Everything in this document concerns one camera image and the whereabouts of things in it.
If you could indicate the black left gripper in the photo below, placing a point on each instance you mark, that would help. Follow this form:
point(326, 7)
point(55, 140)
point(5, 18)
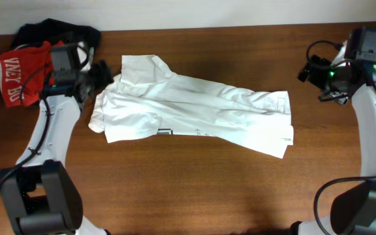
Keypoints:
point(101, 74)

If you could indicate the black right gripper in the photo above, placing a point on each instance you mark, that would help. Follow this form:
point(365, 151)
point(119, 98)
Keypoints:
point(320, 66)

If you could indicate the white printed t-shirt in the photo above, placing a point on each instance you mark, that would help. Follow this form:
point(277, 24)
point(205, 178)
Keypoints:
point(147, 98)

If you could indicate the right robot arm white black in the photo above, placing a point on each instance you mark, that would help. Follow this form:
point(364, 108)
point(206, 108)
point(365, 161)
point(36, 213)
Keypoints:
point(347, 205)

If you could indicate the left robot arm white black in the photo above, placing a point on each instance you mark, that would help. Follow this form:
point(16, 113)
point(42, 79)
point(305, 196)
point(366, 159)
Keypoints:
point(37, 192)

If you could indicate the black folded garment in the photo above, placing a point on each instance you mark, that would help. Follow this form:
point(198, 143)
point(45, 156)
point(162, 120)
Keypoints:
point(57, 32)

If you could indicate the red folded t-shirt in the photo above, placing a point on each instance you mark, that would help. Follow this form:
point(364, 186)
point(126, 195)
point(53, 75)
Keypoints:
point(22, 73)

